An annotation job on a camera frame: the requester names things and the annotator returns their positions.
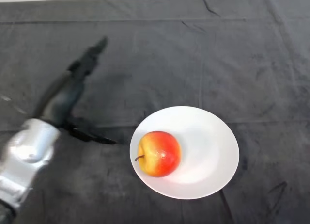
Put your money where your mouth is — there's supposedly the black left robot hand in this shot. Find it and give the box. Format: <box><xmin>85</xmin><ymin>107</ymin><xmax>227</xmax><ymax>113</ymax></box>
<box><xmin>33</xmin><ymin>36</ymin><xmax>117</xmax><ymax>145</ymax></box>

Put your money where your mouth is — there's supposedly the red yellow apple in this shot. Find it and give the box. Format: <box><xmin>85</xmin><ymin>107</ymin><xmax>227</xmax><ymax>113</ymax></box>
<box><xmin>134</xmin><ymin>130</ymin><xmax>182</xmax><ymax>178</ymax></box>

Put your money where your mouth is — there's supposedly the white round plate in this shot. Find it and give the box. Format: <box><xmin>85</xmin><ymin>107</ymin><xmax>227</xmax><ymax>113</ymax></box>
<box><xmin>129</xmin><ymin>106</ymin><xmax>240</xmax><ymax>200</ymax></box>

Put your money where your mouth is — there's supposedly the black cloth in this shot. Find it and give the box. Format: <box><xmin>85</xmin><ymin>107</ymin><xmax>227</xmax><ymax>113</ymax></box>
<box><xmin>0</xmin><ymin>0</ymin><xmax>310</xmax><ymax>224</ymax></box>

